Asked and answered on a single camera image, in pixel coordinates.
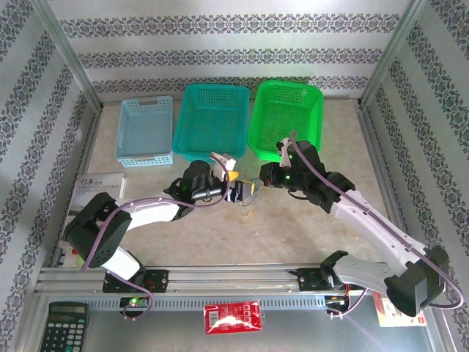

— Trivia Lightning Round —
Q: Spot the black calculator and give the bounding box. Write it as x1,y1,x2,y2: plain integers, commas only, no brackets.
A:
38,301,91,352

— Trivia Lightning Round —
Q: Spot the slotted grey cable duct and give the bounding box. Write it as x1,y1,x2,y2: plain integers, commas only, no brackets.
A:
87,296,327,311

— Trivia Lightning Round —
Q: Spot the thin beige wire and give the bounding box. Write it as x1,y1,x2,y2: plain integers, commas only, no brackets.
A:
237,201,254,221

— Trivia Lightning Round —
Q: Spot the left controller board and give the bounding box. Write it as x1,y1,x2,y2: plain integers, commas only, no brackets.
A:
119,297,149,311

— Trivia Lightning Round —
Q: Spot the light blue plastic basket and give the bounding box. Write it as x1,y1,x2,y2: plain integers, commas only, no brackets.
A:
115,95,175,169

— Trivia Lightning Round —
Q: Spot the thin blue wire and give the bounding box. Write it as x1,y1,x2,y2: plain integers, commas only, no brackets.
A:
241,177,265,206

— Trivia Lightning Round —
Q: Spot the red shiny package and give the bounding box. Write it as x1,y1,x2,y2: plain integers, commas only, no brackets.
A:
204,299,265,335

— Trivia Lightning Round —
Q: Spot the red white card package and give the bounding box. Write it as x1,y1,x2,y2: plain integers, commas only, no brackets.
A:
372,291,428,328

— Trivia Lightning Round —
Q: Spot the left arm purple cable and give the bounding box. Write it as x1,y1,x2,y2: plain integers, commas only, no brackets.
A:
81,152,231,322

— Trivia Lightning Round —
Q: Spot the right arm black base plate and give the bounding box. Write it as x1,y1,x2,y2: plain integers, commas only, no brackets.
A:
297,267,364,293

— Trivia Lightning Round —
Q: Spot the aluminium frame post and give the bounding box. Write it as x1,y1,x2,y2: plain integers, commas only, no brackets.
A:
358,0,432,107
31,0,104,110

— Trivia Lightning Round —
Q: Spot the green plastic basket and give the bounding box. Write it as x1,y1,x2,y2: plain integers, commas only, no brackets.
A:
246,79,325,162

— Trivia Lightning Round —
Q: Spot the teal plastic basket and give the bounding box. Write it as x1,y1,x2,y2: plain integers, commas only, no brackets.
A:
171,83,251,164

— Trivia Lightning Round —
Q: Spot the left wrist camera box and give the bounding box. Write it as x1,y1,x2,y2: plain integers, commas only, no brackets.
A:
213,153,236,181

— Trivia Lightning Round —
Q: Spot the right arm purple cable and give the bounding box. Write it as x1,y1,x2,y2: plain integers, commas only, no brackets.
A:
289,131,465,319

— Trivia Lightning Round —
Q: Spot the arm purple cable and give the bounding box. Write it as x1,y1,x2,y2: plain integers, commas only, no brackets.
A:
81,152,231,322
289,131,465,319

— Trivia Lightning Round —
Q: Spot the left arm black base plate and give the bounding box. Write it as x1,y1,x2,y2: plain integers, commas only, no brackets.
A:
102,269,169,294

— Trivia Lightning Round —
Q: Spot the aluminium mounting rail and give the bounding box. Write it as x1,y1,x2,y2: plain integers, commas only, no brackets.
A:
36,265,429,294

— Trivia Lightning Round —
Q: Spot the white book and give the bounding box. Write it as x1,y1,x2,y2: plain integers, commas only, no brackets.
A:
69,172,128,221

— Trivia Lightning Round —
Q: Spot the aluminium side rail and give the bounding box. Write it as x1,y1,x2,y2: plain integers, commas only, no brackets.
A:
51,106,106,268
357,104,418,257

